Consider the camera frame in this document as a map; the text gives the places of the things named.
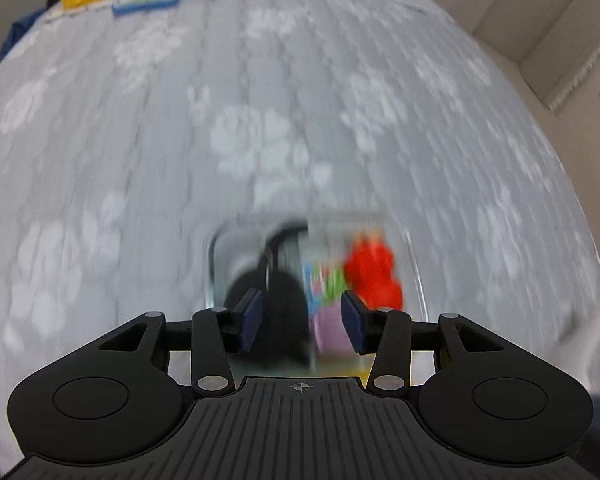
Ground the green braided keychain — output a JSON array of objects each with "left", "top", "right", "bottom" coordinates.
[{"left": 320, "top": 266, "right": 349, "bottom": 302}]

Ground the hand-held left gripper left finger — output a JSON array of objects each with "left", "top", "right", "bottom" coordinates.
[{"left": 80, "top": 289, "right": 265, "bottom": 397}]

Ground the beige curtain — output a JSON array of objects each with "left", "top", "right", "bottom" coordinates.
[{"left": 472, "top": 0, "right": 600, "bottom": 112}]

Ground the black plush toy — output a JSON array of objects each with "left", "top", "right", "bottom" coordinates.
[{"left": 224, "top": 224, "right": 315, "bottom": 367}]

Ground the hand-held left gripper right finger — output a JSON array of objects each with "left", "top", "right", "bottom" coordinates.
[{"left": 341, "top": 290, "right": 523, "bottom": 394}]

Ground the dark blue cloth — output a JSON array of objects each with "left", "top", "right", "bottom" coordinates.
[{"left": 0, "top": 6, "right": 47, "bottom": 59}]

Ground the red plush keychain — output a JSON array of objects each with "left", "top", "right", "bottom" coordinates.
[{"left": 342, "top": 229, "right": 404, "bottom": 312}]

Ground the pink and green soft toy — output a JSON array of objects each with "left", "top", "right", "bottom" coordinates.
[{"left": 312, "top": 304, "right": 357, "bottom": 359}]

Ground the white cloth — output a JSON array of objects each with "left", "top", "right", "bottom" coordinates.
[{"left": 554, "top": 287, "right": 600, "bottom": 398}]

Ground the clear plastic storage box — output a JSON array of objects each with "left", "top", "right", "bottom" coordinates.
[{"left": 206, "top": 212, "right": 427, "bottom": 382}]

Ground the printed card tag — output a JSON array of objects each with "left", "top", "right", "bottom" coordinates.
[{"left": 300, "top": 259, "right": 327, "bottom": 312}]

